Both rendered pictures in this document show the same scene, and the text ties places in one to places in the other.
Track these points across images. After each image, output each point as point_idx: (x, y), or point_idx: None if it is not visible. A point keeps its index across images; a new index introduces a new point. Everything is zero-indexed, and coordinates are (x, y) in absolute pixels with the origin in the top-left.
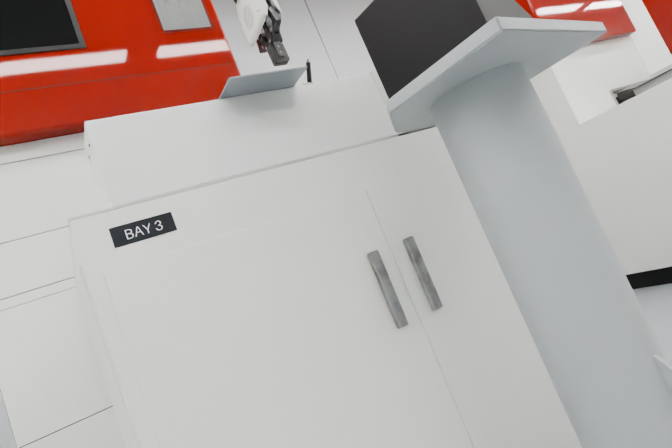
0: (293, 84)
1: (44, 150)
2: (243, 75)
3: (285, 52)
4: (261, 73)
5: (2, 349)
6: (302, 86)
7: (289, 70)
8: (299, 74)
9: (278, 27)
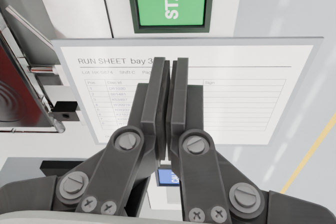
0: (243, 42)
1: None
2: (277, 134)
3: (187, 87)
4: (286, 114)
5: (0, 161)
6: (236, 14)
7: (303, 72)
8: (289, 44)
9: (271, 194)
